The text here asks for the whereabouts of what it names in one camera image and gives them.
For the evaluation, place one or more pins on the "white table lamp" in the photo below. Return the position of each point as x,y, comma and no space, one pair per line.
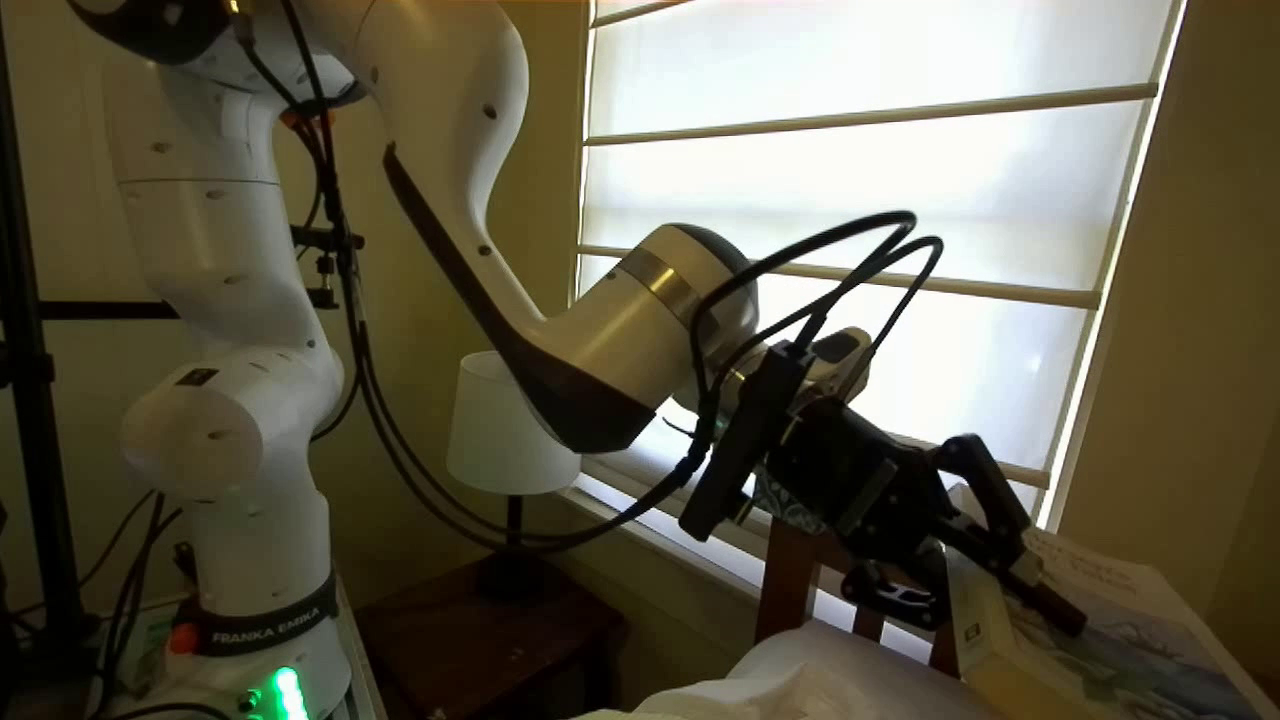
502,450

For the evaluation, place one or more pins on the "wooden bed headboard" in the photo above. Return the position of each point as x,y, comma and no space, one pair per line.
803,584

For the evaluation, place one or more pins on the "white roman window blind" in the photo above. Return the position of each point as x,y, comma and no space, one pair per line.
1008,129

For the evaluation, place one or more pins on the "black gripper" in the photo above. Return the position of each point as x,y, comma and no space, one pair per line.
877,501

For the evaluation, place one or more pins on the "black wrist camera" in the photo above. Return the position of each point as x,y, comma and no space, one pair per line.
744,440

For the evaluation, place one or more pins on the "white pillow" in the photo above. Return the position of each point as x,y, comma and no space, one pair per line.
813,672

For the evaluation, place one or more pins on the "dark wooden nightstand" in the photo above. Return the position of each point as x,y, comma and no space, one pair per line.
488,643

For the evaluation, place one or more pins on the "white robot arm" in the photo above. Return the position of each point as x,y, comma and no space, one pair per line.
231,435

